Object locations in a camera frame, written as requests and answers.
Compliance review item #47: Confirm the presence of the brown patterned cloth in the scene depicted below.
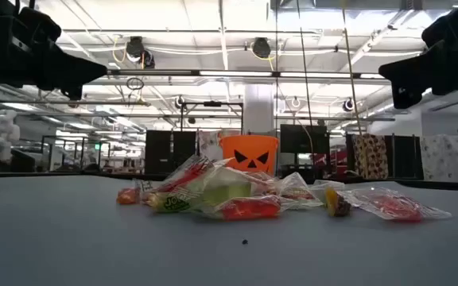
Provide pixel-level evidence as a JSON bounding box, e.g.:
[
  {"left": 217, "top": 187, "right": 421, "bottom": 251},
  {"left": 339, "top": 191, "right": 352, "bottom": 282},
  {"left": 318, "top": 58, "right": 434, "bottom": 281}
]
[{"left": 351, "top": 133, "right": 390, "bottom": 180}]

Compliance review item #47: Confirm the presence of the coiled black cable loop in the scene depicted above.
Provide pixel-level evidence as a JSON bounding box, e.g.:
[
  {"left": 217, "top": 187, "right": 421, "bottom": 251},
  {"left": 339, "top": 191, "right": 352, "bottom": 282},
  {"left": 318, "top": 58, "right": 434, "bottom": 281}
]
[{"left": 126, "top": 75, "right": 146, "bottom": 91}]

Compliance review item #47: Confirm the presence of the hanging black cable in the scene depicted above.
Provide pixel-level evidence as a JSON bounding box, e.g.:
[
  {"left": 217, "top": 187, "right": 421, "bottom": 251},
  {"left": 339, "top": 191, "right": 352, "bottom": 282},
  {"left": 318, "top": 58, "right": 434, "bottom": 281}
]
[{"left": 294, "top": 0, "right": 314, "bottom": 128}]

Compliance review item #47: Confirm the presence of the clear red-printed candy wrapper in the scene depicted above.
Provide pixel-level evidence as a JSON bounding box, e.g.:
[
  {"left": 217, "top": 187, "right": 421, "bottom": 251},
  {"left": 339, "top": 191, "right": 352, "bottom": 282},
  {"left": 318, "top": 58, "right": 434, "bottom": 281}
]
[{"left": 274, "top": 172, "right": 324, "bottom": 211}]

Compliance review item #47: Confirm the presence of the gray horizontal pipe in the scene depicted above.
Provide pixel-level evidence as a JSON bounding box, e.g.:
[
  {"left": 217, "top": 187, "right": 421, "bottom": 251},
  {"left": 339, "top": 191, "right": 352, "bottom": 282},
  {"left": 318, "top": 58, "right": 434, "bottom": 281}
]
[{"left": 0, "top": 99, "right": 151, "bottom": 107}]

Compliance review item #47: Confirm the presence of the small red orange candy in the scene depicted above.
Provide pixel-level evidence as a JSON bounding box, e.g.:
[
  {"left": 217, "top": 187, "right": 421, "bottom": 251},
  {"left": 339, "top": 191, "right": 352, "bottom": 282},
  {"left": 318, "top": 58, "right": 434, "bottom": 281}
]
[{"left": 116, "top": 187, "right": 141, "bottom": 206}]

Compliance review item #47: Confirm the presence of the red candy clear wrapper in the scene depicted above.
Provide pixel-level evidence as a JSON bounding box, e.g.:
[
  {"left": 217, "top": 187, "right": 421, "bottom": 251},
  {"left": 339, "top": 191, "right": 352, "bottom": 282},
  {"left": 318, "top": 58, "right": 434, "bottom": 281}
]
[
  {"left": 338, "top": 186, "right": 452, "bottom": 222},
  {"left": 203, "top": 195, "right": 285, "bottom": 222}
]

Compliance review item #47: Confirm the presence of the hanging yellow cable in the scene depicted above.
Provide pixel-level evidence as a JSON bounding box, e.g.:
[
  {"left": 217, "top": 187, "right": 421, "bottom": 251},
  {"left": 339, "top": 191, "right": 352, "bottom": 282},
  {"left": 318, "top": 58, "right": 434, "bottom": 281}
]
[{"left": 340, "top": 0, "right": 369, "bottom": 180}]

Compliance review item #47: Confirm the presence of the green candy clear wrapper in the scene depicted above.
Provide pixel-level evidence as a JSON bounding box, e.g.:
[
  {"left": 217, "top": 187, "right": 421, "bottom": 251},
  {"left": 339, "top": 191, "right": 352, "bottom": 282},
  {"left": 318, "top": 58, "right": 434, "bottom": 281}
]
[{"left": 195, "top": 165, "right": 272, "bottom": 210}]

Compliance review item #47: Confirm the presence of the black metal workstation frame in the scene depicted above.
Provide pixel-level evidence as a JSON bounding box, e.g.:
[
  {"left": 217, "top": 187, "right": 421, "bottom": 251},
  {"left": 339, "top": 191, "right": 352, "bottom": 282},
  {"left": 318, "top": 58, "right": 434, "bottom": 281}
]
[{"left": 41, "top": 134, "right": 111, "bottom": 172}]

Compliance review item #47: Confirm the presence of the red background equipment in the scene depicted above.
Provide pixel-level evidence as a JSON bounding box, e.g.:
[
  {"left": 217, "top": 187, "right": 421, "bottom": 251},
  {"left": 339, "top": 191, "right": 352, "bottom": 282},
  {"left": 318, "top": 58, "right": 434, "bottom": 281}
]
[{"left": 312, "top": 147, "right": 349, "bottom": 176}]

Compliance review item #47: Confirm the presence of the floral white cloth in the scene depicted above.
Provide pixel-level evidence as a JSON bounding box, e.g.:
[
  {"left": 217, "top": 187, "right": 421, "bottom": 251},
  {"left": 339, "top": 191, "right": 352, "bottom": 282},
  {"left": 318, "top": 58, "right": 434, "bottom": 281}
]
[{"left": 196, "top": 129, "right": 243, "bottom": 164}]

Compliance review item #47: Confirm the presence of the orange jack-o-lantern bucket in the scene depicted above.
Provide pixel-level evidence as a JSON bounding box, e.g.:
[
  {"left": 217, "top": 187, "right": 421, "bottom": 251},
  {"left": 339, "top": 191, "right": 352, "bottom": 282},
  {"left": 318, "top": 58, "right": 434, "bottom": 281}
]
[{"left": 219, "top": 134, "right": 280, "bottom": 176}]

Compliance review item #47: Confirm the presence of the black gantry frame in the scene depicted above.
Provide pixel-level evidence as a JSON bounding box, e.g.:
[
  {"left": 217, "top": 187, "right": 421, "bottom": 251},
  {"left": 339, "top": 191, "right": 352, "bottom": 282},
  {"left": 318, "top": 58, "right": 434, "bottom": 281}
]
[{"left": 179, "top": 101, "right": 245, "bottom": 135}]

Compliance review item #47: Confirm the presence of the white building column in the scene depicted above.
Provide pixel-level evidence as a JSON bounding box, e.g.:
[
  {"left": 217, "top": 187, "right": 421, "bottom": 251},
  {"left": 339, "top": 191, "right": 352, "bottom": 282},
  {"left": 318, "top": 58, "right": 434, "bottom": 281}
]
[{"left": 243, "top": 82, "right": 275, "bottom": 137}]

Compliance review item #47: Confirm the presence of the red twist candy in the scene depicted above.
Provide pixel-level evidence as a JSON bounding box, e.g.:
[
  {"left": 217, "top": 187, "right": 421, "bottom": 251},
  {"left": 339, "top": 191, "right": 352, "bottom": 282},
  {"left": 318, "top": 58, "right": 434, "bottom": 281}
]
[{"left": 155, "top": 155, "right": 215, "bottom": 194}]

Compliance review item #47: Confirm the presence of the black partition panel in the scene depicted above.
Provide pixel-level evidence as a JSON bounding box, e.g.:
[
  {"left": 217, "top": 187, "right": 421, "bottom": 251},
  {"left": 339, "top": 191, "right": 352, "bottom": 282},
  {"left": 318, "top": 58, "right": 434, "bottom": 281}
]
[
  {"left": 387, "top": 134, "right": 421, "bottom": 180},
  {"left": 145, "top": 129, "right": 173, "bottom": 176},
  {"left": 172, "top": 130, "right": 197, "bottom": 176}
]

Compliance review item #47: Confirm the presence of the crinkled clear candy wrapper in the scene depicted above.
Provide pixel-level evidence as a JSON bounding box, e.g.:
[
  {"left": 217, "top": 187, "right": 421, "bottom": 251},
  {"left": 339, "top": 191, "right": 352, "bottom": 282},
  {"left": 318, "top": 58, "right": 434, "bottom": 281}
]
[{"left": 309, "top": 180, "right": 346, "bottom": 199}]

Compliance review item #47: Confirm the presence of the green Jolly Rancher candy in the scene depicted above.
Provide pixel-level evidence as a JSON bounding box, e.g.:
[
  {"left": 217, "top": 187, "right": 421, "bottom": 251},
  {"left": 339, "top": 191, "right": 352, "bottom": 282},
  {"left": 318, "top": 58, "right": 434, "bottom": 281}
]
[{"left": 146, "top": 191, "right": 200, "bottom": 214}]

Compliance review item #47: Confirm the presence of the white patterned cloth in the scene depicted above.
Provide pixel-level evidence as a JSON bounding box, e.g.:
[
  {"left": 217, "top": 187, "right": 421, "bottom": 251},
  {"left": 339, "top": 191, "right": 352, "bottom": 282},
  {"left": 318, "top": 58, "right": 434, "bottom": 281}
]
[{"left": 419, "top": 134, "right": 458, "bottom": 184}]

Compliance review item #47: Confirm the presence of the black monitor screen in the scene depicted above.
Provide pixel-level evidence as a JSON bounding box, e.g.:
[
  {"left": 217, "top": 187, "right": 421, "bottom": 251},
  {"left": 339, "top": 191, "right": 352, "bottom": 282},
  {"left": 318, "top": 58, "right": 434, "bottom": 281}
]
[{"left": 279, "top": 124, "right": 331, "bottom": 155}]

